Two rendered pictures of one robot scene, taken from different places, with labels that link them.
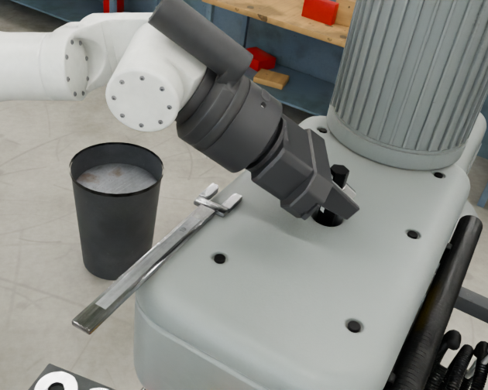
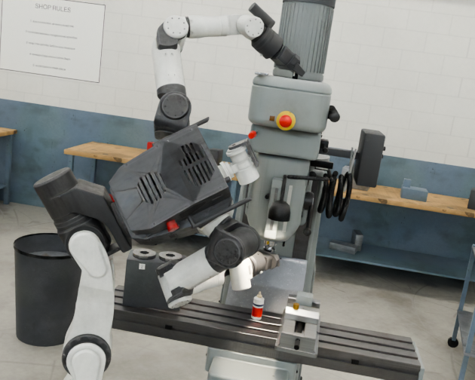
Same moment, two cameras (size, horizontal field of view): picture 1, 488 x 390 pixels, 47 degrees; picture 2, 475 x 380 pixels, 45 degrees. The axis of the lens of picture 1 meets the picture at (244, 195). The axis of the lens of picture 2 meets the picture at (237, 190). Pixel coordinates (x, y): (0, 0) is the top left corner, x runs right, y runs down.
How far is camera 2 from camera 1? 160 cm
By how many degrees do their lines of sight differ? 29
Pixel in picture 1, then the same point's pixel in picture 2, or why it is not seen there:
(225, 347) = (291, 83)
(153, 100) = (257, 26)
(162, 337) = (269, 90)
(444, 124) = (317, 62)
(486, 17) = (323, 25)
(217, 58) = (268, 19)
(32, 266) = not seen: outside the picture
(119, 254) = (58, 317)
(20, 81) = (215, 26)
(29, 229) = not seen: outside the picture
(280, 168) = (286, 52)
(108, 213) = (53, 276)
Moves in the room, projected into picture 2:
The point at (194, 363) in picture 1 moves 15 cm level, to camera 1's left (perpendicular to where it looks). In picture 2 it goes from (280, 94) to (235, 89)
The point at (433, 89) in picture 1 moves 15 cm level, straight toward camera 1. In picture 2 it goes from (312, 49) to (317, 47)
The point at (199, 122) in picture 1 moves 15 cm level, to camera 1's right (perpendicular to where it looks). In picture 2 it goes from (265, 36) to (307, 43)
